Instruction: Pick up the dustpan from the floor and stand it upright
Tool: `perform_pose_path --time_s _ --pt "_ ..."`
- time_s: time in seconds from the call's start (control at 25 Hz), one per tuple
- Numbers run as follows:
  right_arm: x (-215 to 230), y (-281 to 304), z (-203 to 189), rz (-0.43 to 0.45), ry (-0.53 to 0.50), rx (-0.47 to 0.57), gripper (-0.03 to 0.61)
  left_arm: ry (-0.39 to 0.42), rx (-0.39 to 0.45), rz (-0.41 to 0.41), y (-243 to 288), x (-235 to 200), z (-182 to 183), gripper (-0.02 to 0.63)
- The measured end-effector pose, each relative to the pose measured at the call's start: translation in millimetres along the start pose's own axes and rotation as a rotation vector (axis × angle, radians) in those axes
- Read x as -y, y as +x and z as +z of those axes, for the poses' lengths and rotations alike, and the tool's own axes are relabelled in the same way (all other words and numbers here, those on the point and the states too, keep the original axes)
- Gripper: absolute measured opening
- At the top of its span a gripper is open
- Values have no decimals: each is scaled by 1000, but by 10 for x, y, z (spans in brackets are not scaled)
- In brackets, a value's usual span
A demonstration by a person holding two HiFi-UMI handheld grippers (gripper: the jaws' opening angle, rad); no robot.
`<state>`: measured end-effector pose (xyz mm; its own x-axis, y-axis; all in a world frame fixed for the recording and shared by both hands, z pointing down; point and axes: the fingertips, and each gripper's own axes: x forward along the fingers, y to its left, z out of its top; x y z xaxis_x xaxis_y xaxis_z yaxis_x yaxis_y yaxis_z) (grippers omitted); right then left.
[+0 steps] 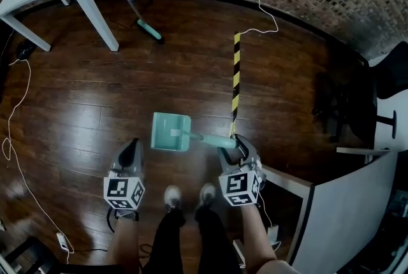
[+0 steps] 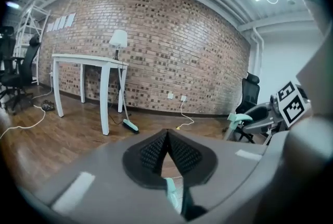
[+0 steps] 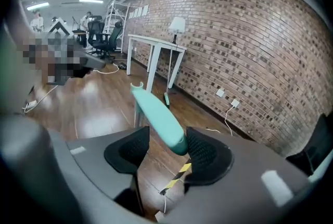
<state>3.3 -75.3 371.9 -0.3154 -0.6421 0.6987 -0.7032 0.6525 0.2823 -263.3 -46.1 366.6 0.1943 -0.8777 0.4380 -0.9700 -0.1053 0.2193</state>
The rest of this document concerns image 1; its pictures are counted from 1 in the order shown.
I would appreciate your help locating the grey table with white legs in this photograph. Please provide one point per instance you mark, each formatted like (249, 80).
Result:
(344, 212)

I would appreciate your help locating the person's right forearm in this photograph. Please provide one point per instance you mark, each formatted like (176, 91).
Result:
(256, 234)

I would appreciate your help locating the yellow black striped floor tape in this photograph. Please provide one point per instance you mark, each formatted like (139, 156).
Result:
(236, 75)

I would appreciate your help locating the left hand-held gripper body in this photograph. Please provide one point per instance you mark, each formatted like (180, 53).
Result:
(122, 191)

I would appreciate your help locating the teal broom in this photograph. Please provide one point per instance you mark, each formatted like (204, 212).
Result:
(150, 30)

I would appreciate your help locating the person's right trouser leg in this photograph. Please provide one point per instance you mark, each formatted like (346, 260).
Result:
(216, 241)

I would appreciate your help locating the black office chair with headrest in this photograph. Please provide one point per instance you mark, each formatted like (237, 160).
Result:
(350, 100)

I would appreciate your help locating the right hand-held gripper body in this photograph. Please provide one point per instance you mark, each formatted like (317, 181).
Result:
(239, 186)

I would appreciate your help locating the white power adapter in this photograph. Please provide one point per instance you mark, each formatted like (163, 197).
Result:
(62, 240)

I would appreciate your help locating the person's white shirt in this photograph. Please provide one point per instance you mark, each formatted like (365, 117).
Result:
(277, 268)

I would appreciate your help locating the person's trouser leg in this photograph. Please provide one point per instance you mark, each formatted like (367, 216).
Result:
(216, 241)
(167, 244)

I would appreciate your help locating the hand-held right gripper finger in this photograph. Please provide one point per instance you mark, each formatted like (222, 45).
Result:
(252, 155)
(224, 164)

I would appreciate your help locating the black metal frame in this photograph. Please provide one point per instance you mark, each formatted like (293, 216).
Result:
(28, 256)

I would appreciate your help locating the person's right shoe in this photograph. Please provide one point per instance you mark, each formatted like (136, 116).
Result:
(208, 194)

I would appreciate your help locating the person's left trouser leg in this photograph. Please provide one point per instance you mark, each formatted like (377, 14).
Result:
(167, 244)

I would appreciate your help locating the person's left forearm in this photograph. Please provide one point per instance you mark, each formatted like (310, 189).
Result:
(124, 241)

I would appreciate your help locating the black bag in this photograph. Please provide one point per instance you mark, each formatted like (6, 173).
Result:
(25, 50)

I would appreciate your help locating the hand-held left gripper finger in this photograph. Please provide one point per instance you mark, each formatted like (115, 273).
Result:
(116, 162)
(139, 161)

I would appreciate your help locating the person's left shoe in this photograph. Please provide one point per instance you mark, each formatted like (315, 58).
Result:
(172, 197)

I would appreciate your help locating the white charger block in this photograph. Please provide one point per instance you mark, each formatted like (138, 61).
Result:
(273, 233)

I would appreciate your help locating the person's shoe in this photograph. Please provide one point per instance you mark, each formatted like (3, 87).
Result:
(172, 197)
(208, 194)

